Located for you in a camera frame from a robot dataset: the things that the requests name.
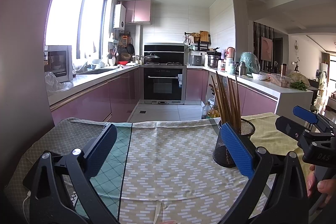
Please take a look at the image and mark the pink wall cabinet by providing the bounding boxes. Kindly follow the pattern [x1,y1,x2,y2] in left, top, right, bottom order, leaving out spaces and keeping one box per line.
[122,0,151,25]

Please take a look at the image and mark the patterned tablecloth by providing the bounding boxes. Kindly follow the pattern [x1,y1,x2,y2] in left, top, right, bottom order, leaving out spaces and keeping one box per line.
[5,113,309,223]

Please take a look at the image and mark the cooking oil bottle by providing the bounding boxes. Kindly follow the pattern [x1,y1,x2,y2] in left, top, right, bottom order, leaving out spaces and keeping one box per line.
[207,105,221,118]

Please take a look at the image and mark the teal fan cover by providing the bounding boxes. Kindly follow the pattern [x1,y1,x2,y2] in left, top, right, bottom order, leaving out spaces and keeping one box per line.
[240,52,260,74]

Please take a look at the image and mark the kitchen window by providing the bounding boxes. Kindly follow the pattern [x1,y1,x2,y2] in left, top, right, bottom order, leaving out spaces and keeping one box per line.
[45,0,108,60]

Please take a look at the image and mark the white microwave oven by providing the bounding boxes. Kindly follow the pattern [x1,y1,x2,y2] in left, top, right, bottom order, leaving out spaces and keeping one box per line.
[44,45,73,83]

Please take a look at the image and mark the white water heater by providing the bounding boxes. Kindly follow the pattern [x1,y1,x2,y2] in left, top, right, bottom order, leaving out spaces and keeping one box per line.
[113,4,126,31]

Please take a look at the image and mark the black mesh utensil cup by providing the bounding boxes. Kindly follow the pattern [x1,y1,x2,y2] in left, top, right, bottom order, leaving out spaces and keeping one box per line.
[213,118,255,171]

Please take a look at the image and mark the right hand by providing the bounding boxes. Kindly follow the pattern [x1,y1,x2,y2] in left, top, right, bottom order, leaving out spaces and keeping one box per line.
[306,165,336,203]

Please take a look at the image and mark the steel stock pot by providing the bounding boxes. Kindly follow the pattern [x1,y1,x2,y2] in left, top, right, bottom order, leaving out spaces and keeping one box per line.
[207,51,221,68]

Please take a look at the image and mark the bamboo chopstick red end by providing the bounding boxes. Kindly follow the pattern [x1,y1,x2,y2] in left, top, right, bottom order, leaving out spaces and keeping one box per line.
[211,76,224,125]

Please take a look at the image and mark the built-in black oven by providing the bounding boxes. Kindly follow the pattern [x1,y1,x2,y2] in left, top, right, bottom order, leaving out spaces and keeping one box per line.
[141,65,187,105]

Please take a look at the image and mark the bamboo chopstick plain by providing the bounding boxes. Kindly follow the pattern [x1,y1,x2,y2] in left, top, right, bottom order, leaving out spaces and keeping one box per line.
[235,75,242,134]

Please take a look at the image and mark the black range hood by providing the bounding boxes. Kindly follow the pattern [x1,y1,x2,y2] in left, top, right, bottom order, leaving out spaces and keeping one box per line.
[143,43,185,65]

